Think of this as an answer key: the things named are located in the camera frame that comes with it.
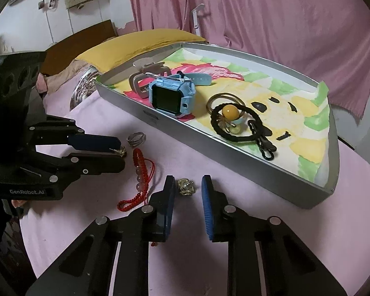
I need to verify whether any black cord with clip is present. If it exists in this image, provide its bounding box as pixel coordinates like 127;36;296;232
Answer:
248;120;278;161

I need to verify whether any blue smartwatch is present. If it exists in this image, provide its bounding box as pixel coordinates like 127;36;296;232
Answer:
148;71;213;118

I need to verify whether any wooden headboard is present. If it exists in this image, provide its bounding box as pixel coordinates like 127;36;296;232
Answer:
40;19;118;76

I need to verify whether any beige hair claw clip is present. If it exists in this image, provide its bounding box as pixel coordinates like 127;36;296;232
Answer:
129;62;173;99

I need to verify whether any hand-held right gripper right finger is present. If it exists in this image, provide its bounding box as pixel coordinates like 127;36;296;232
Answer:
201;174;349;296

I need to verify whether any beige quilt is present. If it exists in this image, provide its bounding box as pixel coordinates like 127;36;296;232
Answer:
45;60;90;94

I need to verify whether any white folding lamp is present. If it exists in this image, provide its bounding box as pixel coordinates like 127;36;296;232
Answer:
190;4;205;37

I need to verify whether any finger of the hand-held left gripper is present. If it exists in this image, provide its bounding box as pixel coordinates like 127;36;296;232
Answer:
18;151;125;188
28;115;122;152

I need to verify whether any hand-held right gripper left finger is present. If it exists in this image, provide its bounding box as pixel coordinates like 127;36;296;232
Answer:
26;175;177;296

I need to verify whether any silver ring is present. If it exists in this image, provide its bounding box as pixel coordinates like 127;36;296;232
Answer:
126;132;147;147

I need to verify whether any grey shallow box tray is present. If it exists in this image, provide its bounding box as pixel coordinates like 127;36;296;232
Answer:
95;41;340;210

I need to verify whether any brown hair tie yellow bead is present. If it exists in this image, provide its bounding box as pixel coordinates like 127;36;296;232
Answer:
207;92;247;136

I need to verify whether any pink curtain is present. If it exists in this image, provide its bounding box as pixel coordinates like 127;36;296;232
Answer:
128;0;370;119

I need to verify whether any black braided hair tie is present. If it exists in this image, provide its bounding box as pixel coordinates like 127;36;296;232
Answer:
210;105;261;144

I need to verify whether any gold charm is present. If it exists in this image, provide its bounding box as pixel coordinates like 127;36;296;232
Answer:
177;178;195;196

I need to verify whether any yellow pillow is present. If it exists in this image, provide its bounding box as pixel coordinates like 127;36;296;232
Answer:
75;28;207;74

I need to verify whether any floral satin pillow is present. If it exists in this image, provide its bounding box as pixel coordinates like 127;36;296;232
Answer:
69;66;99;111

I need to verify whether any red braided bracelet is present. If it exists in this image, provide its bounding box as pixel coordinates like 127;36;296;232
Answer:
117;148;156;213

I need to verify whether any painted paper sheet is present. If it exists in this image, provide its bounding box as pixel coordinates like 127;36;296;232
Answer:
106;47;332;188

